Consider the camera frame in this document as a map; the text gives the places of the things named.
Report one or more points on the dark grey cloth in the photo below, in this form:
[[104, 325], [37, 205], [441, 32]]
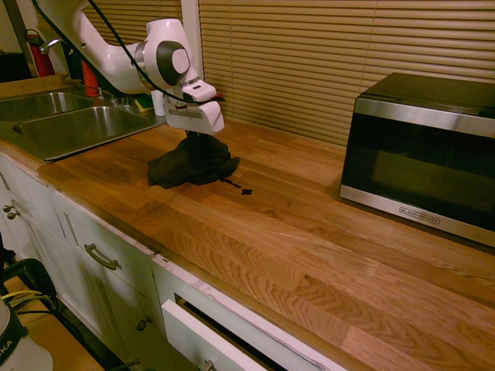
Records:
[[189, 166]]

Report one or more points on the round metal cabinet knob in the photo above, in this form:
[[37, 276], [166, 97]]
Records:
[[144, 324], [7, 209], [13, 215]]

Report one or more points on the white open drawer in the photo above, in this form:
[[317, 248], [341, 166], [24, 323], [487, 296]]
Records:
[[193, 340]]

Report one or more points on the red fire extinguisher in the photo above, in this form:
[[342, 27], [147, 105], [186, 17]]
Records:
[[42, 62]]

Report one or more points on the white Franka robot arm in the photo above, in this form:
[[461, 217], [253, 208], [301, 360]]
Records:
[[116, 58]]

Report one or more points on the white kitchen cabinet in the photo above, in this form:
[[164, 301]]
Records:
[[58, 251]]

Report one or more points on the white window frame post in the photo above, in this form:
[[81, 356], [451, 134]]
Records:
[[191, 38]]

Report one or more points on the long dark liquid puddle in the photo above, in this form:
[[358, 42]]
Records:
[[232, 182]]

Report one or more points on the stainless steel sink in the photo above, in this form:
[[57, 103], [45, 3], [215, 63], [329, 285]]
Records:
[[77, 127]]

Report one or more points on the chrome sink fitting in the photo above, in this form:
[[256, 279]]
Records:
[[124, 99], [102, 94]]

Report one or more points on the medium dark liquid puddle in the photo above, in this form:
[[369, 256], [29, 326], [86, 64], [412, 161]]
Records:
[[246, 191]]

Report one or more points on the tan slatted window blind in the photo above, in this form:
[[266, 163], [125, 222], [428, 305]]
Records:
[[127, 19], [309, 58]]

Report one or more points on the black metal frame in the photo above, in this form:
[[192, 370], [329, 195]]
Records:
[[35, 266]]

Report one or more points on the red bottle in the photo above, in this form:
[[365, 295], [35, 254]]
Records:
[[89, 81]]

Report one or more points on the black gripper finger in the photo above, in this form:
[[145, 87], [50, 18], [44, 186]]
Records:
[[194, 137]]

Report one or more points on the black steel microwave oven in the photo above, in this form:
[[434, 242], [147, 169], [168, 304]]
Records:
[[417, 162]]

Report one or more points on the green yellow sponge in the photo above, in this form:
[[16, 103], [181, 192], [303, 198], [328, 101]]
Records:
[[144, 103]]

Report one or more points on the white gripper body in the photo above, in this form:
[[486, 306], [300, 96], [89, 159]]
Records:
[[193, 118]]

